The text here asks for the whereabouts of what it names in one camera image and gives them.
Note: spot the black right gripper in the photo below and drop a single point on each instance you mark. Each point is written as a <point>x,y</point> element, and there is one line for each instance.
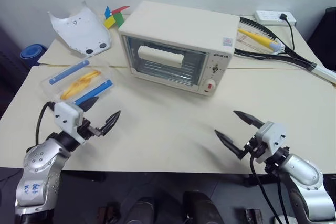
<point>254,148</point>

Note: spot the black chair back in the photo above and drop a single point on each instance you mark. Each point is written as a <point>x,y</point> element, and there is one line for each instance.
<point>325,35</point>

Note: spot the white power strip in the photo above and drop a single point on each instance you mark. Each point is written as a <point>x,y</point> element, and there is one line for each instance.
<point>267,16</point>

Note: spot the black racket white grip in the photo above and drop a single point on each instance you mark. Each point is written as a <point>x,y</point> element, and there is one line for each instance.
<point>302,60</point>

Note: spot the white plastic robot shell cover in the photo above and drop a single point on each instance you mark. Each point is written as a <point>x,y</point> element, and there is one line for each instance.
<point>78,32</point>

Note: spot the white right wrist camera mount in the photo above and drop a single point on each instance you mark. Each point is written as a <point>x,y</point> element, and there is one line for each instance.
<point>273,136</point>

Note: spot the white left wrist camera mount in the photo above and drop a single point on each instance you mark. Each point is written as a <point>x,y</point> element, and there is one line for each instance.
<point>65,115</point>

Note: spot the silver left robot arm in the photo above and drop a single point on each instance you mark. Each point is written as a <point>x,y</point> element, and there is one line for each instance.
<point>39,161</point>

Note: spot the black power plug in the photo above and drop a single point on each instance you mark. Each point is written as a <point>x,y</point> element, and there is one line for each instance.
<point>283,17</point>

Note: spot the dark rounded shape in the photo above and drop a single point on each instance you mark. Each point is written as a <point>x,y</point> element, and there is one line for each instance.
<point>143,211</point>
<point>199,208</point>

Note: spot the colourful paper pinwheel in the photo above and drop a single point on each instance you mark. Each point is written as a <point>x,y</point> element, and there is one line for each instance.
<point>111,19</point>

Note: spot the clear container with blue clips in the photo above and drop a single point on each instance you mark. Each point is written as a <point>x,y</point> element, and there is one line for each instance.
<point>53,87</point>

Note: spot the cream toaster oven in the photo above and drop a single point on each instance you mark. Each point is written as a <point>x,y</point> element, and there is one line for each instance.
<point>181,27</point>

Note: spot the printed paper sheet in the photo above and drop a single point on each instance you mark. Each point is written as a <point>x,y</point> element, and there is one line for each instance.
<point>246,43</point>

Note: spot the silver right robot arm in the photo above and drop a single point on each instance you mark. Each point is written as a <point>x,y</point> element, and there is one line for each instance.
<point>304,174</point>

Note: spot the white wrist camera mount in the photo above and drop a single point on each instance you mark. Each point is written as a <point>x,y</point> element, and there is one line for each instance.
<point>65,115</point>
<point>273,136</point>

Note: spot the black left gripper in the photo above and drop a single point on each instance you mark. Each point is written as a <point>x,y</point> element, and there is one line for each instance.
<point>86,130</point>

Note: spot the silver and black control knob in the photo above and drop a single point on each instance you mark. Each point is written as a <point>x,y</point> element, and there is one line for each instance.
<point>216,68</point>

